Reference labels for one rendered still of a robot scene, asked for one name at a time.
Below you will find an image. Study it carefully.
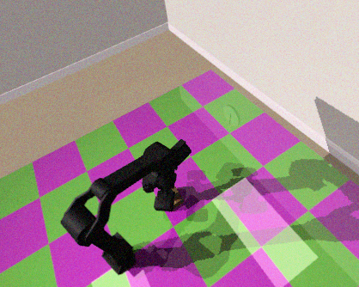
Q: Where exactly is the brown wooden block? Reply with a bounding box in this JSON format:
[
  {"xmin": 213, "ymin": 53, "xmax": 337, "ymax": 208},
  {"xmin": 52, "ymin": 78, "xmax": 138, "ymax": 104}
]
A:
[{"xmin": 172, "ymin": 186, "xmax": 184, "ymax": 208}]

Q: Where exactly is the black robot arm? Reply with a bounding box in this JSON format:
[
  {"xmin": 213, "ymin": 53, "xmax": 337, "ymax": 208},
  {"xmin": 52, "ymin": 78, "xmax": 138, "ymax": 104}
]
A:
[{"xmin": 61, "ymin": 139, "xmax": 192, "ymax": 275}]

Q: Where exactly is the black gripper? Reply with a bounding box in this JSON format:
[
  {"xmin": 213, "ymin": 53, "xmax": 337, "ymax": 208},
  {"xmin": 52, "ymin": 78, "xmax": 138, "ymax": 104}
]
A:
[{"xmin": 154, "ymin": 164, "xmax": 178, "ymax": 211}]

